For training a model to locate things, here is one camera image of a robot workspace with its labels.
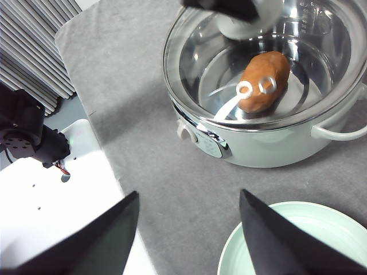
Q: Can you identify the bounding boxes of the glass steamer lid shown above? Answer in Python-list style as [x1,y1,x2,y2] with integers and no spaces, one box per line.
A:
[163,0,367,128]

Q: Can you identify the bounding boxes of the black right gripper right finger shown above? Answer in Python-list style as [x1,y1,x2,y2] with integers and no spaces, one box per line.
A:
[240,189,367,275]

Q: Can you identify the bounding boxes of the grey ribbed panel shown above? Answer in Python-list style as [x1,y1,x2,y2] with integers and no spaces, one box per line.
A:
[0,0,82,116]

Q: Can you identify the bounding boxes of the white robot base platform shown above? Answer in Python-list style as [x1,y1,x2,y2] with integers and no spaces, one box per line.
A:
[0,119,125,267]

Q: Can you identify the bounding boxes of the brown potato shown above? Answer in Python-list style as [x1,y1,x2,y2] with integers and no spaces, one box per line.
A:
[237,51,290,112]

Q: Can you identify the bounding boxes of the green electric steamer pot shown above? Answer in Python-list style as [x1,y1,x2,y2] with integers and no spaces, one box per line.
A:
[162,0,367,168]

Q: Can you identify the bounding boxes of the green plate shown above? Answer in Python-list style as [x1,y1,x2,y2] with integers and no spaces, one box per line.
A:
[217,201,367,275]

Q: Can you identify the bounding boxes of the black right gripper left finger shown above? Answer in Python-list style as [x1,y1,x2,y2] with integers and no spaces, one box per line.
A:
[0,191,139,275]

